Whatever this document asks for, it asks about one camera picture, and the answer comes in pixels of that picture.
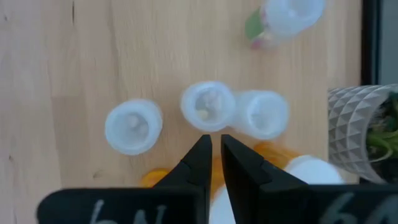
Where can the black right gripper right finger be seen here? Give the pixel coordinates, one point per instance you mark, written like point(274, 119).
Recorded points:
point(280, 205)

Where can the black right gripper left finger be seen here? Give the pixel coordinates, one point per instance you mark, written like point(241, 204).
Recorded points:
point(140, 205)

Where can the clear bottle with green label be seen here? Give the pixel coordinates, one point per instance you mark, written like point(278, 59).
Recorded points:
point(292, 15)

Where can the succulent in patterned white pot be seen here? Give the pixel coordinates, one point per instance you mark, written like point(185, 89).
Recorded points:
point(351, 124)

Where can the black aluminium table frame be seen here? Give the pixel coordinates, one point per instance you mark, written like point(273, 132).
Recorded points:
point(370, 40)

